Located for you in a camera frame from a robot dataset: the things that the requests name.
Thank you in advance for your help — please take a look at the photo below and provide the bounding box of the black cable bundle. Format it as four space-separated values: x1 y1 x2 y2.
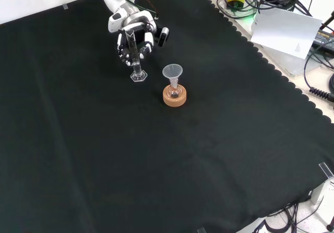
252 201 334 233
216 0 262 20

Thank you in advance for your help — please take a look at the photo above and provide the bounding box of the black cloth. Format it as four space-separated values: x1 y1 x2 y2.
0 0 334 233

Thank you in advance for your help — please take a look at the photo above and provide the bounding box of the cork ring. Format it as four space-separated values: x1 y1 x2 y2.
162 84 188 108

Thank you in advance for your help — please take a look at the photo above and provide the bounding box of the black power adapter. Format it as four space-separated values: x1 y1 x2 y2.
312 29 334 50

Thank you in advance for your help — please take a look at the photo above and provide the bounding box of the white paper sheet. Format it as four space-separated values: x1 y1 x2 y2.
250 7 323 60

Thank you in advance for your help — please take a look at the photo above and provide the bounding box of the round-bottom glass flask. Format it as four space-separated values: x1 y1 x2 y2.
166 83 182 99

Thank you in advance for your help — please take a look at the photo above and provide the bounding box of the black coiled cable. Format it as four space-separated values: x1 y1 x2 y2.
303 44 334 102

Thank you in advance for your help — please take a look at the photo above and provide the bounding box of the clear glass graduated cylinder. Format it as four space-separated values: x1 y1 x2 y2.
125 29 148 83

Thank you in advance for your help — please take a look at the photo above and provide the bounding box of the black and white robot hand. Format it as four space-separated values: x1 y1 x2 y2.
108 8 158 67

